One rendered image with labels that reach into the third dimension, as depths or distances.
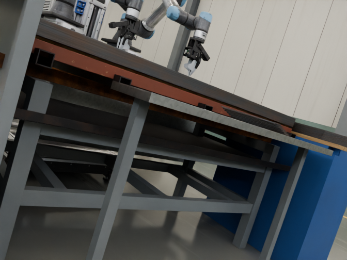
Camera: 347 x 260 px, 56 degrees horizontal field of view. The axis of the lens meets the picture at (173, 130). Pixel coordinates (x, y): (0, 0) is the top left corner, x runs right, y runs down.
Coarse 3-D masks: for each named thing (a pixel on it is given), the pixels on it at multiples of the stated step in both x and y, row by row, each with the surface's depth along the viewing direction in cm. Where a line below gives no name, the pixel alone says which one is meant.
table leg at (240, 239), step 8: (264, 152) 199; (264, 160) 198; (272, 160) 197; (272, 168) 199; (256, 176) 200; (264, 176) 196; (256, 184) 199; (264, 184) 198; (256, 192) 198; (248, 200) 201; (256, 200) 198; (256, 208) 200; (248, 216) 199; (240, 224) 202; (248, 224) 199; (240, 232) 201; (248, 232) 202; (240, 240) 200; (240, 248) 201
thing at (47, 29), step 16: (48, 32) 104; (64, 32) 107; (80, 48) 111; (96, 48) 114; (112, 48) 118; (128, 64) 123; (144, 64) 127; (176, 80) 138; (192, 80) 144; (208, 96) 154; (224, 96) 158; (256, 112) 175; (272, 112) 184
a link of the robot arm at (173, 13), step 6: (162, 0) 199; (168, 0) 192; (174, 0) 191; (168, 6) 189; (174, 6) 182; (168, 12) 184; (174, 12) 181; (180, 12) 183; (186, 12) 187; (174, 18) 184; (180, 18) 184; (186, 18) 186
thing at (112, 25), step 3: (120, 21) 184; (123, 21) 181; (126, 21) 182; (108, 24) 180; (111, 24) 178; (114, 24) 179; (117, 24) 180; (120, 24) 180; (123, 24) 182; (126, 24) 182; (129, 24) 183; (111, 27) 179; (114, 27) 180
